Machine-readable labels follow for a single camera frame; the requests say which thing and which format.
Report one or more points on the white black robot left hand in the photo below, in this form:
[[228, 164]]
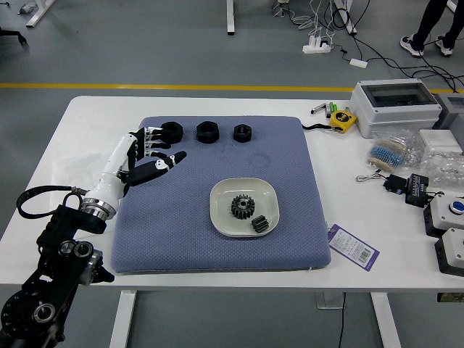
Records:
[[116, 159]]

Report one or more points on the big black gear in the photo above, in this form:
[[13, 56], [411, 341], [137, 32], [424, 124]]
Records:
[[243, 207]]

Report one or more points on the small black gear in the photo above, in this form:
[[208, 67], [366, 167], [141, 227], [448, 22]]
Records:
[[260, 223]]

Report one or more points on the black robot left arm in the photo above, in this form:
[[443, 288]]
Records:
[[78, 219]]

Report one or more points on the big black hex nut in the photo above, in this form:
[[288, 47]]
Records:
[[207, 132], [175, 132]]

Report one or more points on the small black hex nut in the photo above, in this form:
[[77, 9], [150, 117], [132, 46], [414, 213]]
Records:
[[242, 133]]

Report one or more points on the white flat box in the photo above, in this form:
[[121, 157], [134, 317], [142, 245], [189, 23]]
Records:
[[440, 141]]

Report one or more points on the white box with blue button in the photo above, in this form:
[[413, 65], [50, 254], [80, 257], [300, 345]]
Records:
[[444, 214]]

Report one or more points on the small grey box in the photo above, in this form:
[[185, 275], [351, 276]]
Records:
[[451, 112]]

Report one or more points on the white black button box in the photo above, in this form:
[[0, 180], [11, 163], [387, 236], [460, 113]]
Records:
[[453, 250]]

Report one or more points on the blue-grey cushion mat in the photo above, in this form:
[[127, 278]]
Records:
[[217, 159]]

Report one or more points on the white square plate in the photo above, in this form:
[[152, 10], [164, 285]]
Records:
[[224, 195]]

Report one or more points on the black office chair base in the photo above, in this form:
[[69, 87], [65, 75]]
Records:
[[14, 35]]

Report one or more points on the white background table foot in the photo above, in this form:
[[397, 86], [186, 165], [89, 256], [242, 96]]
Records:
[[38, 12]]

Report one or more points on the white background table leg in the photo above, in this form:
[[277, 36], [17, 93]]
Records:
[[230, 16]]

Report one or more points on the white power strip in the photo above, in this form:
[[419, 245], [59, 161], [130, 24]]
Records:
[[315, 47]]

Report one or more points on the yellow tape measure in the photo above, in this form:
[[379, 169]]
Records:
[[342, 121]]

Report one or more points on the purple white label tag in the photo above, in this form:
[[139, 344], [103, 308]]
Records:
[[353, 248]]

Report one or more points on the white power adapter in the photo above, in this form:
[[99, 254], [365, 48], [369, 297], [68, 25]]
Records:
[[359, 62]]

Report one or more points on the bag of blue resistors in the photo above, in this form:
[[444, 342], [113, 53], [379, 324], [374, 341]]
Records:
[[388, 154]]

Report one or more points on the black electronic module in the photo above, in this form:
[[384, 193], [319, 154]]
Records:
[[417, 190]]

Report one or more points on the clear bag of small parts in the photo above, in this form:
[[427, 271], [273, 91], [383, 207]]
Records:
[[442, 166]]

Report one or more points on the person in dark trousers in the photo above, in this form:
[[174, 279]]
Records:
[[431, 18]]

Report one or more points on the grey metal table bracket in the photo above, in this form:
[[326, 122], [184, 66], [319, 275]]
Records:
[[328, 300]]

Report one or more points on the grey electrical enclosure box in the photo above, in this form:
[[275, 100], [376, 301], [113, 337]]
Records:
[[391, 116]]

